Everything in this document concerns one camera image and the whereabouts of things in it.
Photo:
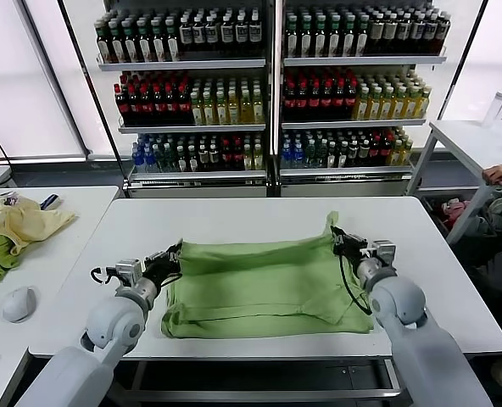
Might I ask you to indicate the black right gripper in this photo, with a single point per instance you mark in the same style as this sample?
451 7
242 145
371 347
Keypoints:
357 246

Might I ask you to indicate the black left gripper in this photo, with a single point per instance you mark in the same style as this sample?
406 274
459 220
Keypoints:
160 268

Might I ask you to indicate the light green t-shirt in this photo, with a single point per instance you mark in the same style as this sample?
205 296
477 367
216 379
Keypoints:
255 288

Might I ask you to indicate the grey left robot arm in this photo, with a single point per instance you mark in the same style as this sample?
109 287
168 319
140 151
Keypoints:
111 326

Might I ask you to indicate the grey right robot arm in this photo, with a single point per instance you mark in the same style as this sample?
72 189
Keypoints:
397 297

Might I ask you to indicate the red pink clothes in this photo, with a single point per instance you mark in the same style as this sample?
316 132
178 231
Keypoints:
451 212

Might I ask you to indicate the person bare hand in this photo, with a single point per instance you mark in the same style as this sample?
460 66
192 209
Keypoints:
499 176

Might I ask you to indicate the white drinks shelf unit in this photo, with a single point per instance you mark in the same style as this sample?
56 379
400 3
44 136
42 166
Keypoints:
191 190
345 187

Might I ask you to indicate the white metal shelf board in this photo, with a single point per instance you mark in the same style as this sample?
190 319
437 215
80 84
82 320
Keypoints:
345 172
183 65
362 61
192 128
196 175
353 124

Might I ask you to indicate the dark bottle white cap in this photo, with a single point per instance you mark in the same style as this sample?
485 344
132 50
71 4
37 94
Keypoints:
365 154
203 159
353 154
344 155
332 155
182 160
193 160
213 159

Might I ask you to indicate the dark bottle red label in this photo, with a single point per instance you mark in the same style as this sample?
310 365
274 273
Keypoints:
237 158
375 154
386 153
226 159

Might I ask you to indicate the blue drink bottle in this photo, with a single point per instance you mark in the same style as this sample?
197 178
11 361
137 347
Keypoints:
149 158
137 157
298 157
286 157

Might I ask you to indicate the black storage crate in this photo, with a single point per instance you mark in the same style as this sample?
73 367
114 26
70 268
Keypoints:
426 202

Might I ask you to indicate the large white work table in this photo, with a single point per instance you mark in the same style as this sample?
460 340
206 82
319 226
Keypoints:
425 297

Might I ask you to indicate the pale yellow drink bottle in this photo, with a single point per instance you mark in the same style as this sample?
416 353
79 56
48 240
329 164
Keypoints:
247 158
397 153
258 158
406 153

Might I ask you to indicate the white side table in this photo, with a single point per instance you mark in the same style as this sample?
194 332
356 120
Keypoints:
64 254

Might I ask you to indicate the black and blue tool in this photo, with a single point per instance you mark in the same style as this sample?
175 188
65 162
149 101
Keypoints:
49 202

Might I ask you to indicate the yellow juice bottle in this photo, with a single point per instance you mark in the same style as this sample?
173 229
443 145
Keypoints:
258 108
398 104
197 110
233 109
246 109
208 110
386 104
221 109
421 104
363 105
409 104
375 105

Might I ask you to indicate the red cap cola bottle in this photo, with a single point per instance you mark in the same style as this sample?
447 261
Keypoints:
184 105
350 102
146 106
302 103
133 106
159 106
171 105
339 102
327 102
315 103
290 103
121 105

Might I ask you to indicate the pale yellow garment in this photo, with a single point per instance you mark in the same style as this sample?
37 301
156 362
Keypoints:
26 224

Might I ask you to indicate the white table slanted legs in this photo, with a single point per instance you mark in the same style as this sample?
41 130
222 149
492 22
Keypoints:
467 144

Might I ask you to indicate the white computer mouse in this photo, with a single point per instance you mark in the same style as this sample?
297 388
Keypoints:
18 305

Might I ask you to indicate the small white purple packet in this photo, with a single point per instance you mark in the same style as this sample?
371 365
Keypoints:
9 200

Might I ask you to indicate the green cap tea bottle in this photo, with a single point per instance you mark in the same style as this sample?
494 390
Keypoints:
334 40
144 46
320 40
158 45
306 40
103 46
292 40
172 45
130 46
116 46
362 39
348 39

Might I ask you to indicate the translucent white cap bottle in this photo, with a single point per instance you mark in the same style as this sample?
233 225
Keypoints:
498 109

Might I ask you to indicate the dark bottle beige label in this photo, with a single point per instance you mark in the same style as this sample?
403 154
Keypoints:
377 33
389 33

